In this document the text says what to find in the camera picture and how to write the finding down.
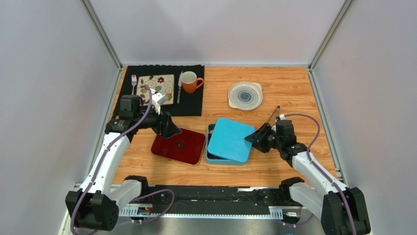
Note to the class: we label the metal tongs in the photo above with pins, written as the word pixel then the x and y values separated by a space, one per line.
pixel 273 117

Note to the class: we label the silver knife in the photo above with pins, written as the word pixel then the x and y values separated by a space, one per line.
pixel 179 88

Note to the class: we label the black placemat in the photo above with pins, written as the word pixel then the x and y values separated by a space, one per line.
pixel 190 104

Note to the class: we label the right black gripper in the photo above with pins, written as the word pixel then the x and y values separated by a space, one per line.
pixel 263 135

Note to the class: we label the blue tin lid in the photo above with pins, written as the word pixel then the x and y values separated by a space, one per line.
pixel 227 140

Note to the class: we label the blue tin box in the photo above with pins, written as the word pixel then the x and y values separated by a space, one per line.
pixel 212 159

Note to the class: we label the silver fork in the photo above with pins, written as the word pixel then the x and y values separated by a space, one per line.
pixel 134 82

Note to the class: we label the orange mug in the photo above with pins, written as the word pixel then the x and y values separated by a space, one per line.
pixel 190 81

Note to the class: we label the round blue-white plate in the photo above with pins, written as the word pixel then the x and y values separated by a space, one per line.
pixel 245 96

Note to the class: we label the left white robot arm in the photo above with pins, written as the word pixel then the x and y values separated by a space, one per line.
pixel 95 205

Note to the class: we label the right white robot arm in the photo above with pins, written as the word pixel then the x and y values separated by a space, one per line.
pixel 342 210

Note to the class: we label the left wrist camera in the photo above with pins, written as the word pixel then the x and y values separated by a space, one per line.
pixel 158 99

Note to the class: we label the floral square plate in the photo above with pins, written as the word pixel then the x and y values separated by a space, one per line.
pixel 161 83

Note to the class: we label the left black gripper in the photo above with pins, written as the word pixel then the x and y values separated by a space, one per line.
pixel 167 127

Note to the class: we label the red chocolate tray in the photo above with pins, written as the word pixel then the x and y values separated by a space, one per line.
pixel 186 147

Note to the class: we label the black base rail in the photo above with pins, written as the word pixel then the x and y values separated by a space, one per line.
pixel 214 202

